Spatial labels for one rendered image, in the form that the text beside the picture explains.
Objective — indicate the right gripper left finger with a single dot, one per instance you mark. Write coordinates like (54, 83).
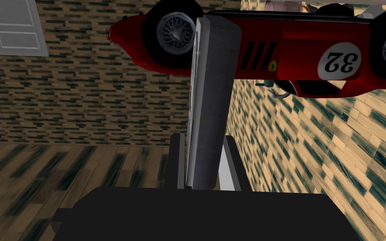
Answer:
(176, 160)

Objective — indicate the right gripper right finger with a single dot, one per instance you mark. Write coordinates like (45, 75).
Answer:
(230, 167)

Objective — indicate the grey slab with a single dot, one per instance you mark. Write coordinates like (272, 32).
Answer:
(211, 100)

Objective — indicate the red racing car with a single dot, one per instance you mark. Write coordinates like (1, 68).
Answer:
(313, 50)

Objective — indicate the white panelled door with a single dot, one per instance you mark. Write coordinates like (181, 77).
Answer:
(13, 25)

